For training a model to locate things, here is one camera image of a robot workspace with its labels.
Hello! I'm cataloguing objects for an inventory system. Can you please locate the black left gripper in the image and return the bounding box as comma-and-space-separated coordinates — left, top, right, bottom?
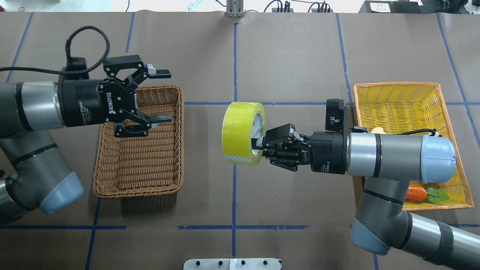
58, 55, 173, 138

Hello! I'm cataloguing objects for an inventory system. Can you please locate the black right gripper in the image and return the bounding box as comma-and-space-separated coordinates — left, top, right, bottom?
255, 124, 347, 174

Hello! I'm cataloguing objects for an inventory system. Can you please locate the yellow tape roll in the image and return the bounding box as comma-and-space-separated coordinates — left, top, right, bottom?
221, 102, 266, 165

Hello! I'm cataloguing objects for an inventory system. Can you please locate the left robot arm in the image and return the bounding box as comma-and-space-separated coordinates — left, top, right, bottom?
0, 55, 171, 225

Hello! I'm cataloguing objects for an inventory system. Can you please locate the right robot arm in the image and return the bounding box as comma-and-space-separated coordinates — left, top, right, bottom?
247, 124, 480, 270

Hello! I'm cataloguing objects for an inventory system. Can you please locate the brown wicker basket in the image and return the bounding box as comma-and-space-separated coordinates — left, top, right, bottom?
93, 85, 185, 199

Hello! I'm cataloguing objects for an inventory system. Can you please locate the yellow woven basket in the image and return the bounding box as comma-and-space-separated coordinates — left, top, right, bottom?
353, 82, 474, 211

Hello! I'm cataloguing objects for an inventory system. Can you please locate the toy bread croissant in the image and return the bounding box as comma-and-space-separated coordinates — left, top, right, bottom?
370, 127, 386, 134

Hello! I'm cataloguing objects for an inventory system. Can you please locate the toy carrot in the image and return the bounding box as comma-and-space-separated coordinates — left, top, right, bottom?
406, 186, 450, 204

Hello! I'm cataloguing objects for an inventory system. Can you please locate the black box with label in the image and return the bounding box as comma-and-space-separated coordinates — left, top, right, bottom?
358, 0, 422, 14

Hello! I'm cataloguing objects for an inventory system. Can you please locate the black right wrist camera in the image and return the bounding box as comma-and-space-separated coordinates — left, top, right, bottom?
325, 99, 347, 132

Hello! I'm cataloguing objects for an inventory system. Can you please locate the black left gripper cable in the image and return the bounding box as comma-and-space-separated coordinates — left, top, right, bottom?
0, 26, 111, 74

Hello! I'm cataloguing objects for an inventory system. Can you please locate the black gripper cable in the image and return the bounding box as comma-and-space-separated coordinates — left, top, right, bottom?
0, 26, 111, 74
351, 126, 439, 136

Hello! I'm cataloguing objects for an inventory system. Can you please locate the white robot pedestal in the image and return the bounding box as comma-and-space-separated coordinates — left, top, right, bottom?
183, 258, 283, 270

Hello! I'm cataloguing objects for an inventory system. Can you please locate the aluminium frame post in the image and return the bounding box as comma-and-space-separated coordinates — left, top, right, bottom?
226, 0, 245, 18

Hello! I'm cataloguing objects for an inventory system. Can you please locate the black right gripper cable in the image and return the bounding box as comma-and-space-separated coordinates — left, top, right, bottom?
351, 126, 439, 136

